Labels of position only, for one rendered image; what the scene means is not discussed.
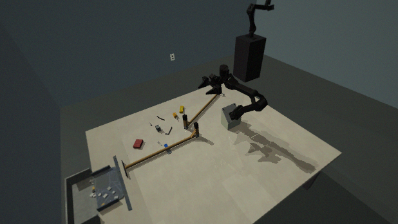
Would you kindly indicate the red rectangular block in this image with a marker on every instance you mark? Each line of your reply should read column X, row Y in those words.
column 138, row 143

